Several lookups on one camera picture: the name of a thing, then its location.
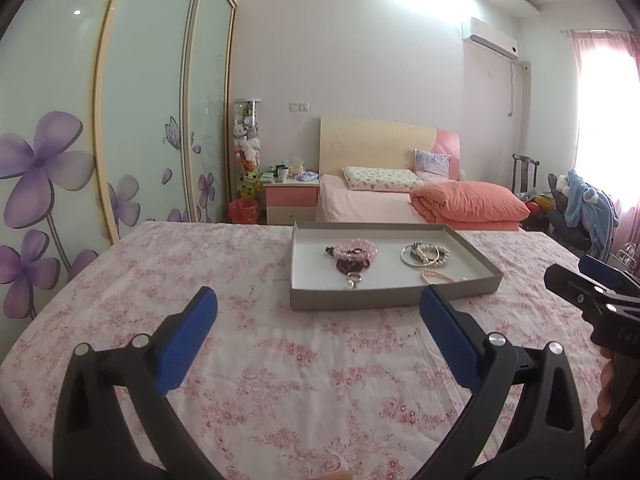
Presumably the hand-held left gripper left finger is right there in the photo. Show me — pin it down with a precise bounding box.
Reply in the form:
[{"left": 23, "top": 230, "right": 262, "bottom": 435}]
[{"left": 52, "top": 286, "right": 226, "bottom": 480}]

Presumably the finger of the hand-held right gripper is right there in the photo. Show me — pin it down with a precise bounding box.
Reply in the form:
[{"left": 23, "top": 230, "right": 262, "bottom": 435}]
[
  {"left": 544, "top": 264, "right": 640, "bottom": 319},
  {"left": 579, "top": 255, "right": 640, "bottom": 296}
]

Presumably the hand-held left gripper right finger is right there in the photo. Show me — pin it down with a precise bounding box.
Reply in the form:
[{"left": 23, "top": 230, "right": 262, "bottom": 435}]
[{"left": 419, "top": 285, "right": 587, "bottom": 480}]

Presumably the pink pearl necklace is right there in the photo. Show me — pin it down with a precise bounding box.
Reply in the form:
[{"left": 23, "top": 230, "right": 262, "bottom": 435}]
[{"left": 420, "top": 269, "right": 457, "bottom": 286}]

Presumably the white pearl bracelet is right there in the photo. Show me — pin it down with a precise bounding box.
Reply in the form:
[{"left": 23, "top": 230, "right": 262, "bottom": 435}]
[{"left": 412, "top": 242, "right": 451, "bottom": 267}]

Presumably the white cardboard tray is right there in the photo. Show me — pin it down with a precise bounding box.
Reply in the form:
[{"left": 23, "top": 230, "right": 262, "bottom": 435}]
[{"left": 290, "top": 221, "right": 503, "bottom": 312}]

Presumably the silver bangle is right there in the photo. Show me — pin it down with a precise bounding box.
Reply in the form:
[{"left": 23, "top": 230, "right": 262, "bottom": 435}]
[{"left": 400, "top": 241, "right": 442, "bottom": 267}]

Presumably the pink bead bracelet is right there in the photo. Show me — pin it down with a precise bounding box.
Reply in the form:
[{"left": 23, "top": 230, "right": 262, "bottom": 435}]
[{"left": 334, "top": 240, "right": 378, "bottom": 261}]

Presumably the person's right hand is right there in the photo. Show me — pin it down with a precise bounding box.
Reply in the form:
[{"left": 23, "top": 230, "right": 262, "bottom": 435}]
[{"left": 590, "top": 351, "right": 618, "bottom": 431}]

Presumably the light blue garment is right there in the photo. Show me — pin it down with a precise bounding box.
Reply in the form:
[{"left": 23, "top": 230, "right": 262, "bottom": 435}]
[{"left": 565, "top": 169, "right": 621, "bottom": 261}]

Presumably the grey office chair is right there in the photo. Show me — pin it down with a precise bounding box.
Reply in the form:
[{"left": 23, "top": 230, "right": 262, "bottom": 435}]
[{"left": 547, "top": 172, "right": 601, "bottom": 248}]

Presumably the pink floral cloth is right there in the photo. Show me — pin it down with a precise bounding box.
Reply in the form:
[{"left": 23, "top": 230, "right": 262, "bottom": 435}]
[{"left": 0, "top": 219, "right": 640, "bottom": 480}]

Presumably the dark wooden chair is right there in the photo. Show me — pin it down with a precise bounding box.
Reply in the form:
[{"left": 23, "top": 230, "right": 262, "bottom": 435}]
[{"left": 512, "top": 154, "right": 541, "bottom": 198}]

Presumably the folded coral quilt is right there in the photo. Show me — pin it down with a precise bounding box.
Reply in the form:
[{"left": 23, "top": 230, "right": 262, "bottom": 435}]
[{"left": 410, "top": 181, "right": 531, "bottom": 225}]

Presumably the bed with pink sheet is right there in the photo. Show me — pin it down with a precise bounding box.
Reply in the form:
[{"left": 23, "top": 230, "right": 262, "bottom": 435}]
[{"left": 316, "top": 174, "right": 526, "bottom": 233}]

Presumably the pink and cream nightstand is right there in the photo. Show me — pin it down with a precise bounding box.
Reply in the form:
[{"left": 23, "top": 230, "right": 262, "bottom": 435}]
[{"left": 264, "top": 180, "right": 320, "bottom": 225}]

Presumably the purple floral cushion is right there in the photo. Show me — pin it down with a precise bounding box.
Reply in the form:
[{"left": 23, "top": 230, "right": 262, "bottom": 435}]
[{"left": 413, "top": 149, "right": 452, "bottom": 183}]

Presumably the patterned white pillow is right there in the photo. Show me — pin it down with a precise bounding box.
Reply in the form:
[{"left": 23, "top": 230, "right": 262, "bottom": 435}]
[{"left": 342, "top": 166, "right": 425, "bottom": 192}]

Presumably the pink curtain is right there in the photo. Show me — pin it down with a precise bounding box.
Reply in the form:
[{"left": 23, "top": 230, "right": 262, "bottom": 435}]
[{"left": 572, "top": 31, "right": 640, "bottom": 261}]

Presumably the plush toy display tube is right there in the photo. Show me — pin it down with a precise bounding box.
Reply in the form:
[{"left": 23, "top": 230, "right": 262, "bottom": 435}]
[{"left": 232, "top": 98, "right": 263, "bottom": 201}]

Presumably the air conditioner pipe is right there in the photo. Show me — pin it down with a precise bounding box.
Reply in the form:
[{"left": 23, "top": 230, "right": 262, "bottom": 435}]
[{"left": 507, "top": 58, "right": 531, "bottom": 118}]

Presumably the cream and pink headboard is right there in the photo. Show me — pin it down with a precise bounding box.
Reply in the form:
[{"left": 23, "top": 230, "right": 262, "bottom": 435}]
[{"left": 320, "top": 116, "right": 461, "bottom": 181}]

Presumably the floral glass sliding wardrobe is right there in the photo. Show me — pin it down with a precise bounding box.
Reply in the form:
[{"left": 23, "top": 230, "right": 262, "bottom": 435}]
[{"left": 0, "top": 0, "right": 237, "bottom": 321}]

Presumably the white air conditioner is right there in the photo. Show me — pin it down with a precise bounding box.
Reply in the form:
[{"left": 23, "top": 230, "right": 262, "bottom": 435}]
[{"left": 462, "top": 17, "right": 519, "bottom": 59}]

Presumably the white wire rack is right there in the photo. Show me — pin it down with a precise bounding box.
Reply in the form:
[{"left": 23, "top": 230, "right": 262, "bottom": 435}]
[{"left": 612, "top": 242, "right": 640, "bottom": 266}]

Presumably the dark red bead bracelet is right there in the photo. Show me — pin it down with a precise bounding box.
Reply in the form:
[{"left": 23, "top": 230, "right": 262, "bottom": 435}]
[{"left": 325, "top": 246, "right": 376, "bottom": 273}]

